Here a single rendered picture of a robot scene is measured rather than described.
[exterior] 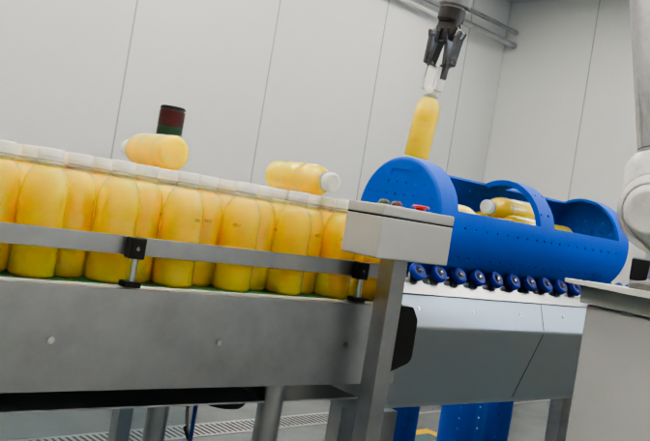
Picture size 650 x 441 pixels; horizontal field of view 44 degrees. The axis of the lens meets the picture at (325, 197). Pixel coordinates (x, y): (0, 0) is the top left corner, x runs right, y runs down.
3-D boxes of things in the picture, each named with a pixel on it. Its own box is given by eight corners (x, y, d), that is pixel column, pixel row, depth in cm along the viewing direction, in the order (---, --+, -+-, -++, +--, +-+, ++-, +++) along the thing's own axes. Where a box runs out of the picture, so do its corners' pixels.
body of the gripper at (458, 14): (473, 12, 220) (464, 44, 221) (452, 11, 227) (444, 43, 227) (455, 4, 215) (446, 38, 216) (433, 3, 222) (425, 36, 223)
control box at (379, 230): (447, 266, 159) (455, 215, 159) (375, 258, 146) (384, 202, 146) (411, 258, 166) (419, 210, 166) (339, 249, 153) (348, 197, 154)
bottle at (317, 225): (272, 287, 162) (286, 197, 162) (296, 289, 167) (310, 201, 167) (295, 294, 157) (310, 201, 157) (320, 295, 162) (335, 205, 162)
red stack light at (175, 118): (188, 130, 194) (191, 113, 194) (164, 124, 190) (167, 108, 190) (175, 129, 199) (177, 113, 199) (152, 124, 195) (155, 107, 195)
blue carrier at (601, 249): (621, 299, 242) (637, 207, 242) (428, 280, 185) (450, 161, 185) (542, 280, 264) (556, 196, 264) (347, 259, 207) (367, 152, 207)
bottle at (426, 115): (427, 161, 220) (443, 95, 219) (402, 155, 221) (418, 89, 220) (428, 161, 227) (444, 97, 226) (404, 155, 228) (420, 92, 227)
